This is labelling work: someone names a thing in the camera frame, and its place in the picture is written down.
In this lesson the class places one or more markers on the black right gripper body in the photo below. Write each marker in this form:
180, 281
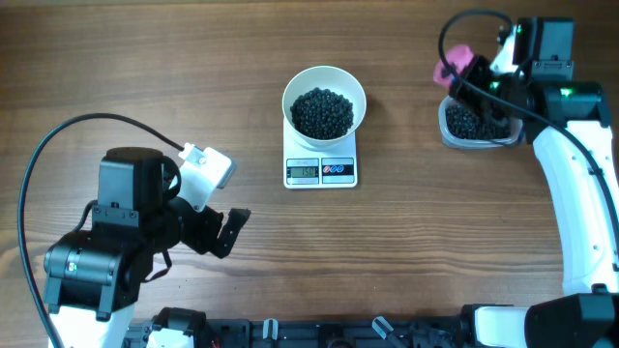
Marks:
479, 75

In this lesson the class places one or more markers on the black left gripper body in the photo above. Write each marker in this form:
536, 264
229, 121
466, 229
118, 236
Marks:
199, 230

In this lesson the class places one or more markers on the pink scoop with blue handle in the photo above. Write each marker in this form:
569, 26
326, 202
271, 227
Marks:
460, 58

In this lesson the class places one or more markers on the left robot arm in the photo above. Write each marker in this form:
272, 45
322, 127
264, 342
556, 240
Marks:
146, 205

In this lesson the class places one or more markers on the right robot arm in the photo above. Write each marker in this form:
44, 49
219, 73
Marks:
568, 124

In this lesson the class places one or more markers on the white digital kitchen scale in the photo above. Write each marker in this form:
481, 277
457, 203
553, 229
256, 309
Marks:
309, 167

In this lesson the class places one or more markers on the white bowl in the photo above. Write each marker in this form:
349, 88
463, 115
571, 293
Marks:
326, 77

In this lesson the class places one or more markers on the clear plastic bean container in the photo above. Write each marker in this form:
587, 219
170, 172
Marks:
464, 130

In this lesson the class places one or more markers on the black beans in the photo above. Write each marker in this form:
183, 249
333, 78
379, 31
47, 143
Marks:
322, 114

